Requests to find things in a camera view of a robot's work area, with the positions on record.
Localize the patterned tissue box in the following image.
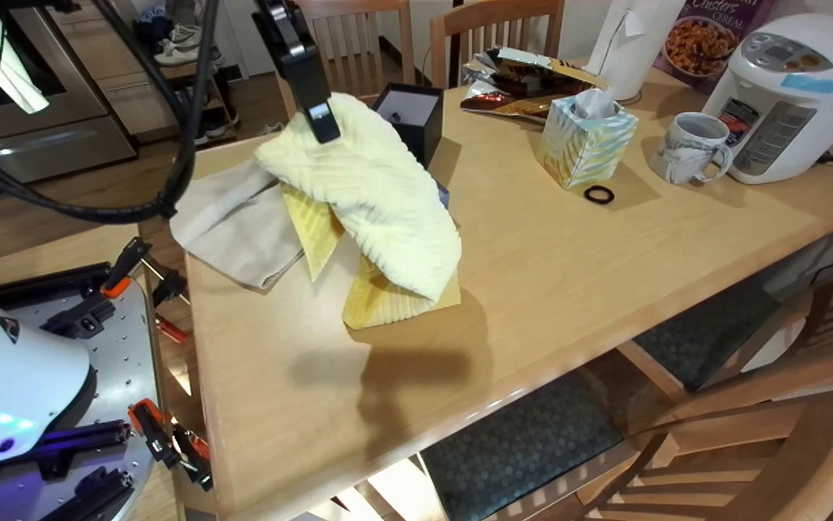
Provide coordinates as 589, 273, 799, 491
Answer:
534, 88, 641, 190

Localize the white mug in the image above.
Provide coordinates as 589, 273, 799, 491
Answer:
653, 109, 734, 189

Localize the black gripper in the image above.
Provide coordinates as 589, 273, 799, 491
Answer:
252, 0, 345, 148

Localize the wooden chair with dark cushion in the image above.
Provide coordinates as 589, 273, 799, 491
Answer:
413, 370, 833, 521
617, 245, 833, 400

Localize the black rubber ring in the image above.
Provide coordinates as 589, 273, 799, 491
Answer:
581, 183, 618, 208

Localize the purple cereal box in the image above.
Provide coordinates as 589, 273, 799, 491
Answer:
660, 0, 777, 88

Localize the black open box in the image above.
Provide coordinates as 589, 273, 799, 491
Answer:
371, 82, 445, 167

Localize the brown snack bag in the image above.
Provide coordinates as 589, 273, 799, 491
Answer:
456, 43, 604, 127

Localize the grey robot mounting plate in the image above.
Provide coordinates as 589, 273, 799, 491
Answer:
0, 257, 190, 521

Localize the white electric water boiler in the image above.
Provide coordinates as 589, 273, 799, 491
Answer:
702, 12, 833, 186

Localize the stainless steel appliance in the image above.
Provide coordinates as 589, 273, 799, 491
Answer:
0, 0, 139, 196

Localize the beige cloth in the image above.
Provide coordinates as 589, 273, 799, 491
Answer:
168, 157, 306, 296

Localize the wooden shoe rack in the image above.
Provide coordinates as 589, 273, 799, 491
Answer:
132, 0, 246, 150

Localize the orange black clamp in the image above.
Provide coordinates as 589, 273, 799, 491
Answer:
125, 396, 213, 491
151, 312, 193, 350
41, 237, 157, 341

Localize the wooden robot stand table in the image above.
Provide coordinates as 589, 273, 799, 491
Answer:
0, 221, 196, 521

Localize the yellow towel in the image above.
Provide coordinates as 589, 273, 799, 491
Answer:
254, 89, 465, 334

